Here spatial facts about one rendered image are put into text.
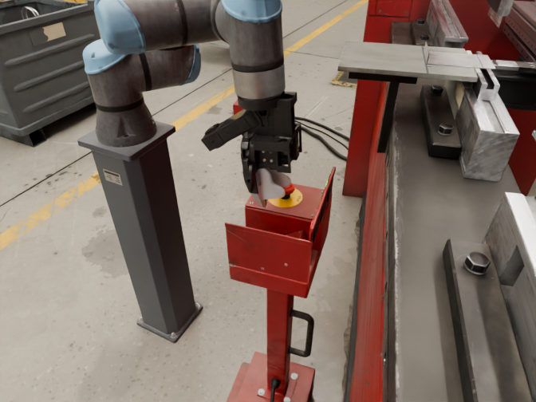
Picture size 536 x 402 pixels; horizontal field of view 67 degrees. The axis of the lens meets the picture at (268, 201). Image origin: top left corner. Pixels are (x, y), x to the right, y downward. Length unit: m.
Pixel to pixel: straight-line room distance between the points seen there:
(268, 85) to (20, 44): 2.35
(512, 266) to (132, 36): 0.56
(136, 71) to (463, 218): 0.75
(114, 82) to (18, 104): 1.86
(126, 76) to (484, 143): 0.76
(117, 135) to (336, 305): 1.03
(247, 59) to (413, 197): 0.35
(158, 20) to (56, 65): 2.38
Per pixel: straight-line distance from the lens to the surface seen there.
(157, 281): 1.34
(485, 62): 0.97
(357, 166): 2.06
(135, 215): 1.17
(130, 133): 1.06
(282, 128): 0.61
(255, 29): 0.56
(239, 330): 1.56
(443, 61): 0.94
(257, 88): 0.58
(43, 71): 2.92
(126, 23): 0.61
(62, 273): 1.93
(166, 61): 1.03
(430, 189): 0.74
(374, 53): 0.96
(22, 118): 2.88
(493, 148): 0.77
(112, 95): 1.03
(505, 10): 0.90
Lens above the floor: 1.28
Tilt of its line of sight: 37 degrees down
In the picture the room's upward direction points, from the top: straight up
